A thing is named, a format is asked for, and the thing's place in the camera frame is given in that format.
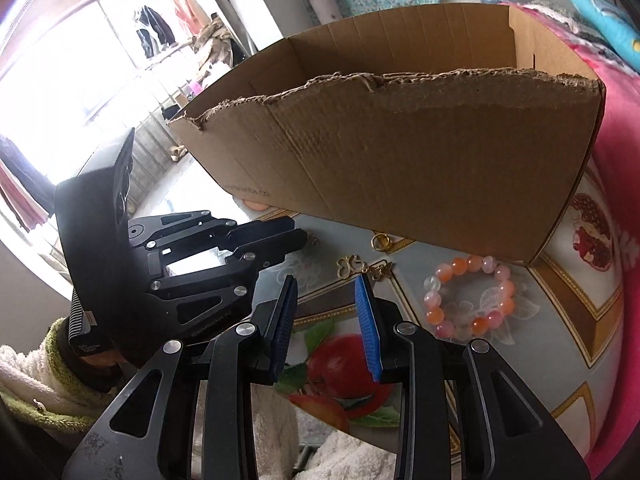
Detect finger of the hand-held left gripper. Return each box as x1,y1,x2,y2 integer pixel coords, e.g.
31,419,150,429
149,228,308,340
127,209,297,252

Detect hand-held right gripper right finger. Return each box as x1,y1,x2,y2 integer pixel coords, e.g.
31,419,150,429
354,275,591,480

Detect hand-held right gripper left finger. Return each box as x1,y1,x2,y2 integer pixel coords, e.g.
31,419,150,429
62,275,300,480

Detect pink orange bead bracelet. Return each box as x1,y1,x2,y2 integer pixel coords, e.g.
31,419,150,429
422,255,517,341

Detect brown cardboard box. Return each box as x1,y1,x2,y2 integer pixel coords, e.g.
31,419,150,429
167,2,607,266

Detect person's left forearm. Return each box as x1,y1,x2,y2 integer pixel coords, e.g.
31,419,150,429
0,317,126,436

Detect metal window railing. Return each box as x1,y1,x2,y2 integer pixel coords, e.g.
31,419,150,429
127,102,201,188

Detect pile of clothes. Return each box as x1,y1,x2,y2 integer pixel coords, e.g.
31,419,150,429
192,15,246,81

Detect fruit print tablecloth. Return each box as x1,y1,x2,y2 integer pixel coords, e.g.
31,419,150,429
135,160,626,480

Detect dark hanging jacket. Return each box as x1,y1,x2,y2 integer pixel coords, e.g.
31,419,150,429
134,6,176,58

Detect pink hanging garment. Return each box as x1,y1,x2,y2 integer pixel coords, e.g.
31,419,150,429
170,0,211,36

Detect white paper roll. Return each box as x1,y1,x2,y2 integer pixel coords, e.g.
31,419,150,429
306,0,346,23

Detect pink fleece blanket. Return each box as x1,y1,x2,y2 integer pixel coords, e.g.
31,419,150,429
500,0,640,480

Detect grey knit cloth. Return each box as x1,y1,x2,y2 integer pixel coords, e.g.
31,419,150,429
520,2,576,26

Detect blue cartoon pillow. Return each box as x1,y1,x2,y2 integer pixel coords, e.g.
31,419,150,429
569,0,640,71

